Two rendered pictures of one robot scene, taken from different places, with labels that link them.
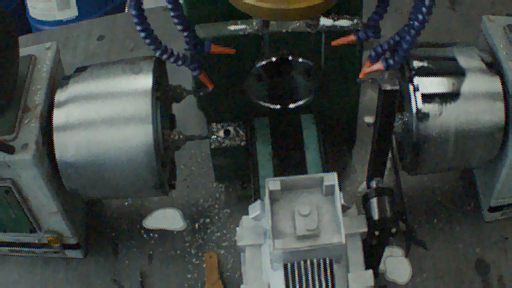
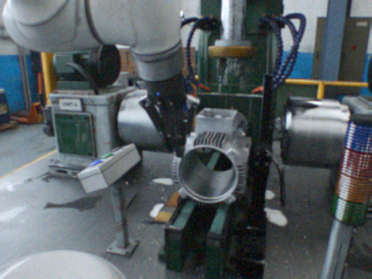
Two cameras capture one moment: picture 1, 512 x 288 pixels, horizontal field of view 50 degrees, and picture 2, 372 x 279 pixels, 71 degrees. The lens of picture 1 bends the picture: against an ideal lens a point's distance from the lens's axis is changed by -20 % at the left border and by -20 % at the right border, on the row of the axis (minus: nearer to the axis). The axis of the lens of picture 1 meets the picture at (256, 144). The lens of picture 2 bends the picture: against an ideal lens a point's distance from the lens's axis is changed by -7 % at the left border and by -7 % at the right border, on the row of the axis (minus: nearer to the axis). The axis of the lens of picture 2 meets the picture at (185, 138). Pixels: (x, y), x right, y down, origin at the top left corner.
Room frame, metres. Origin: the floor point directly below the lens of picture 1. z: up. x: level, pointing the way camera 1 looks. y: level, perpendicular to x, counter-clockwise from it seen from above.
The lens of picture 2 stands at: (-0.30, -0.20, 1.31)
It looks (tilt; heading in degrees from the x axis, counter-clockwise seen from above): 17 degrees down; 17
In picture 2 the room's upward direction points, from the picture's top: straight up
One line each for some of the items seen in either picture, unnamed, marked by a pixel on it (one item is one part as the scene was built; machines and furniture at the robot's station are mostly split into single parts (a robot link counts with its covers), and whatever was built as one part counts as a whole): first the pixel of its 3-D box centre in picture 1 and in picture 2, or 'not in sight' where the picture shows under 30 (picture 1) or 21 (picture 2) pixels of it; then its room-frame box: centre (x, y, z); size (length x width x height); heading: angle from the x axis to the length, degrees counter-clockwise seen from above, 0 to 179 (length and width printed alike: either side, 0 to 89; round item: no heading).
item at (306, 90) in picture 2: not in sight; (291, 102); (5.19, -0.64, 0.43); 1.20 x 0.94 x 0.85; 94
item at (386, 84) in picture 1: (382, 139); (266, 115); (0.60, -0.19, 1.12); 0.04 x 0.03 x 0.26; 0
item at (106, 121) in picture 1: (92, 131); (143, 120); (0.73, 0.30, 1.04); 0.37 x 0.25 x 0.25; 90
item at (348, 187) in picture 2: not in sight; (354, 183); (0.19, -0.36, 1.10); 0.06 x 0.06 x 0.04
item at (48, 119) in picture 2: not in sight; (51, 114); (0.62, 0.68, 1.07); 0.08 x 0.07 x 0.20; 0
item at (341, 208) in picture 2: not in sight; (349, 205); (0.19, -0.36, 1.05); 0.06 x 0.06 x 0.04
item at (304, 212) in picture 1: (304, 224); (217, 125); (0.47, -0.06, 1.11); 0.12 x 0.11 x 0.07; 1
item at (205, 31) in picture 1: (281, 74); (232, 132); (0.88, -0.06, 0.97); 0.30 x 0.11 x 0.34; 90
